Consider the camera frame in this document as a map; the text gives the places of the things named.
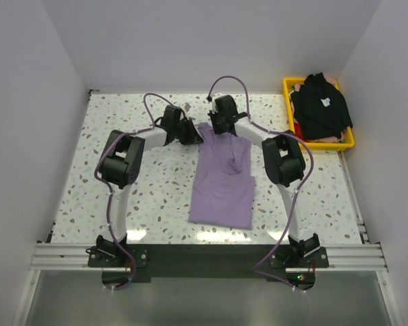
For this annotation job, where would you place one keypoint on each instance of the pink garment in bin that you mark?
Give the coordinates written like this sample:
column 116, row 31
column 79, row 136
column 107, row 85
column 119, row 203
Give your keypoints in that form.
column 334, row 139

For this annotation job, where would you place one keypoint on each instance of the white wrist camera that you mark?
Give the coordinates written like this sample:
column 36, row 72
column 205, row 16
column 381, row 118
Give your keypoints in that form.
column 217, row 96
column 186, row 107

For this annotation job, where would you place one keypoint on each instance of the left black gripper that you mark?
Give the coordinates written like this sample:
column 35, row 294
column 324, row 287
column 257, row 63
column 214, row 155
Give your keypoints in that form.
column 193, row 136

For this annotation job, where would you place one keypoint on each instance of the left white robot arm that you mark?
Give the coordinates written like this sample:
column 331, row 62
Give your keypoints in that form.
column 120, row 164

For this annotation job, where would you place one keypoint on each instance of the red garment in bin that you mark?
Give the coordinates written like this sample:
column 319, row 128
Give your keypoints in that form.
column 298, row 131

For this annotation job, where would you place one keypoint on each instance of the yellow plastic bin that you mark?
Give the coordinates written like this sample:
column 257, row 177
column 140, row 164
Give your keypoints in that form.
column 349, row 140

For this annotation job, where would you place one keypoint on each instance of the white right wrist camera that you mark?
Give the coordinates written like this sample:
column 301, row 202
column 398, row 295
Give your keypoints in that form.
column 217, row 96

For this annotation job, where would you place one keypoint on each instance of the black t-shirt in bin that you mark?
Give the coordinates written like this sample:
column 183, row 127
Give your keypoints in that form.
column 319, row 108

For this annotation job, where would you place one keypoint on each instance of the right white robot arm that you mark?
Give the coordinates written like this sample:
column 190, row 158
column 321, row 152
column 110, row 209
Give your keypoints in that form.
column 283, row 160

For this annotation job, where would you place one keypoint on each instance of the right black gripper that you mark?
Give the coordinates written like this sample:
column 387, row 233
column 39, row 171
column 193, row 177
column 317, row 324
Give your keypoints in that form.
column 217, row 130

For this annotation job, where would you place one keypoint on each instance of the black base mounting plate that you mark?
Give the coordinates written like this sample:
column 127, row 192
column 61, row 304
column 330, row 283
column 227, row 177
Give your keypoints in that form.
column 141, row 263

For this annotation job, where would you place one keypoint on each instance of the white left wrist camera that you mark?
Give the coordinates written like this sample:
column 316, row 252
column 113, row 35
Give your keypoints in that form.
column 186, row 107

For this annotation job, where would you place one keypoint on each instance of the purple t-shirt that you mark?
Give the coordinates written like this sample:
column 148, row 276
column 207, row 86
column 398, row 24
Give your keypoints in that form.
column 223, row 188

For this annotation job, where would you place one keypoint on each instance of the aluminium frame rail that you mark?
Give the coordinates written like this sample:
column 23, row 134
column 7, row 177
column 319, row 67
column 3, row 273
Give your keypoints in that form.
column 341, row 257

